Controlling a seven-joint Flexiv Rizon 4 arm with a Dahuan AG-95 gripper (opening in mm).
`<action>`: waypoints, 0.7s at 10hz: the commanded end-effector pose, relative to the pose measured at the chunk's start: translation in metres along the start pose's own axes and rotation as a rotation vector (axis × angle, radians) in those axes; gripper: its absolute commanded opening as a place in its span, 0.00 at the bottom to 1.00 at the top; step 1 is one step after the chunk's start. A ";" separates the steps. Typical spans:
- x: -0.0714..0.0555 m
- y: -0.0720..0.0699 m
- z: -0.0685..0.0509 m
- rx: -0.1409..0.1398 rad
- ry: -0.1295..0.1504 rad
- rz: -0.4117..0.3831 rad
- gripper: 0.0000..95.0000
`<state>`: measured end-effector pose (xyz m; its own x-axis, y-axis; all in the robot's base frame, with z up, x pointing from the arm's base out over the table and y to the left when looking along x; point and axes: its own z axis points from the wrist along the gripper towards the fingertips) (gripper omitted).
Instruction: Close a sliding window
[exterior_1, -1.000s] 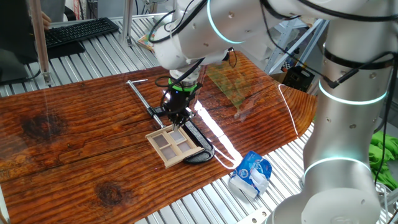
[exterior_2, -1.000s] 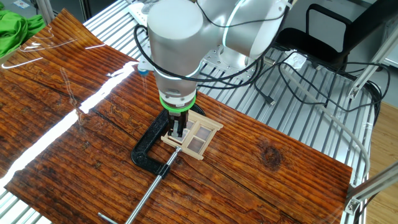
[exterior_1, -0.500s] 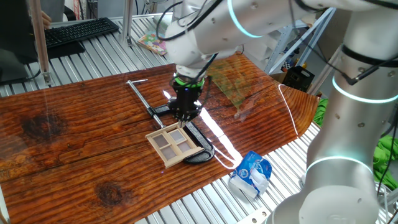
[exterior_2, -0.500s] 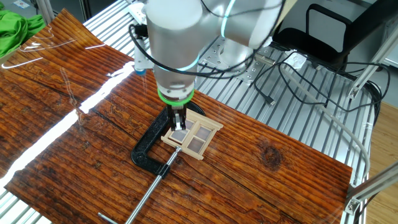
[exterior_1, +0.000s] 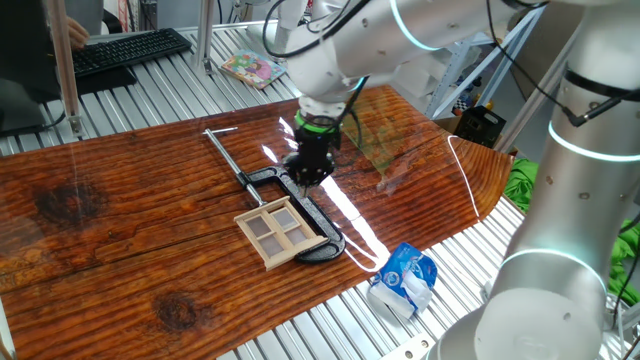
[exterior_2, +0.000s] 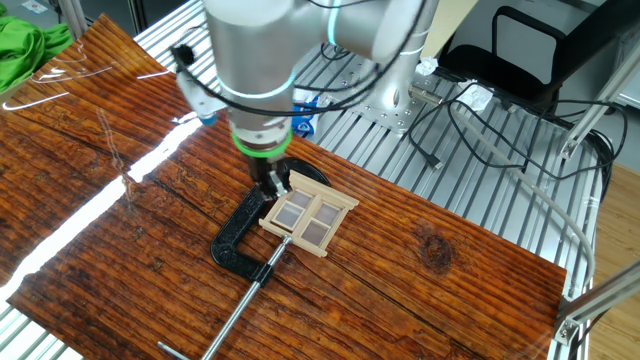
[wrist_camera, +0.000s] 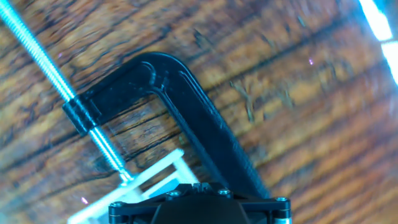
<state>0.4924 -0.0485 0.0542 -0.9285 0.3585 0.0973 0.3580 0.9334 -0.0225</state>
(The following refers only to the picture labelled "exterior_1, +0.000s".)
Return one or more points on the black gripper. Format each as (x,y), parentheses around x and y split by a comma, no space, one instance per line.
(315,147)

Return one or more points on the grey sleeved forearm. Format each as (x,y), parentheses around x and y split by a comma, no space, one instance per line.
(85,10)

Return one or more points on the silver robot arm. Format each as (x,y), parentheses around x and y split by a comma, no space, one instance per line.
(575,200)

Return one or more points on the person's bare hand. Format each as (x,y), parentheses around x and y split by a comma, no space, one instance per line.
(77,32)

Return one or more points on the black C-clamp with steel screw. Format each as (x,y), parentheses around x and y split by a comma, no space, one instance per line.
(325,245)

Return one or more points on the colourful children's book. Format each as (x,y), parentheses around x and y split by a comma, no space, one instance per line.
(252,69)

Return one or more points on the blue tissue pack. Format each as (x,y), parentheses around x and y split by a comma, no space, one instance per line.
(400,275)

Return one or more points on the white monitor stand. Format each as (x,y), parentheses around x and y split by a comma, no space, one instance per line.
(262,37)

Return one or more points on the black plastic crate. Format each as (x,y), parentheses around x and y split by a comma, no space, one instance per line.
(477,127)

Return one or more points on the wood grain printed mat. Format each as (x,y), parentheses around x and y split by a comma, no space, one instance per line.
(125,250)

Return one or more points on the green cloth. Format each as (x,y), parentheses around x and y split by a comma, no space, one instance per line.
(520,180)

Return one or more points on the black computer keyboard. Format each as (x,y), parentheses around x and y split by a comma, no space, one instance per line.
(130,50)

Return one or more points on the beige cardboard panel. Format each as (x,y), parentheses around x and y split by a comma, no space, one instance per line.
(545,60)

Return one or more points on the black computer monitor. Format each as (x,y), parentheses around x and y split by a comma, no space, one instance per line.
(25,50)

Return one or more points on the miniature wooden window frame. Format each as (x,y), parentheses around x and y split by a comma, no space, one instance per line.
(295,253)

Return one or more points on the aluminium frame post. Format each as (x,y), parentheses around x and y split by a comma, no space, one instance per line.
(205,35)
(62,60)

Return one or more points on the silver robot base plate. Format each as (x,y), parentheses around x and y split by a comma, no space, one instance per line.
(410,347)

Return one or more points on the aluminium frame strut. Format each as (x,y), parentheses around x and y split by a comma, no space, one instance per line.
(480,67)

